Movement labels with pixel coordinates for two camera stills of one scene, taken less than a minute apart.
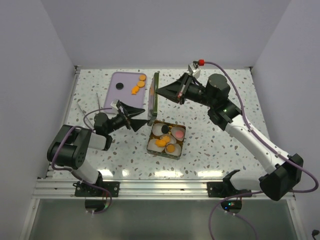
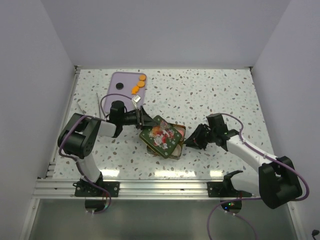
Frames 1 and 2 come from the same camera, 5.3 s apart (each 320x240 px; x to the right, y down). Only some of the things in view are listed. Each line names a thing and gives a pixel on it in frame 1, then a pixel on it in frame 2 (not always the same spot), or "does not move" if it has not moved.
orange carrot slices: x=141 y=84 does not move
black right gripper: x=177 y=91 to x=195 y=140
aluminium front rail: x=65 y=188 does not move
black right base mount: x=222 y=189 does not move
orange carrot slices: x=134 y=89 does not move
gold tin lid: x=153 y=111 to x=177 y=154
